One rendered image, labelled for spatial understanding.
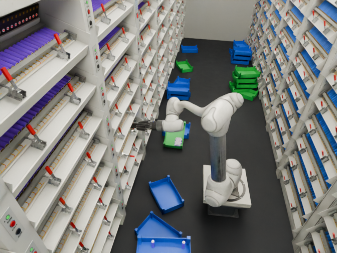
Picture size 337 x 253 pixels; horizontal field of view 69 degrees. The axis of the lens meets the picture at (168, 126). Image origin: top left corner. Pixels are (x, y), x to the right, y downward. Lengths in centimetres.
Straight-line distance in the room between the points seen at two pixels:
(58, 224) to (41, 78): 60
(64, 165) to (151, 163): 148
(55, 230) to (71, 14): 86
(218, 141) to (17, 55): 106
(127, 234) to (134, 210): 21
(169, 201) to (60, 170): 130
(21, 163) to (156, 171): 168
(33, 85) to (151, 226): 152
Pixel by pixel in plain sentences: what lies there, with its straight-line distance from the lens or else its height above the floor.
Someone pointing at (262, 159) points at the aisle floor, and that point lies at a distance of 272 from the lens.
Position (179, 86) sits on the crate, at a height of 9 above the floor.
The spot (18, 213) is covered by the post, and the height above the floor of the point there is 118.
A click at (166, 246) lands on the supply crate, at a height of 40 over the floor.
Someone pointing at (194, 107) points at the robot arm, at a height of 86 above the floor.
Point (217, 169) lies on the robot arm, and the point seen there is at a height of 64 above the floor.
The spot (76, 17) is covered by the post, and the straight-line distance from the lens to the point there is 111.
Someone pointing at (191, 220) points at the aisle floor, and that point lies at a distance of 213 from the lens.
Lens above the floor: 184
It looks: 39 degrees down
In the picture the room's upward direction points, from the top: 2 degrees clockwise
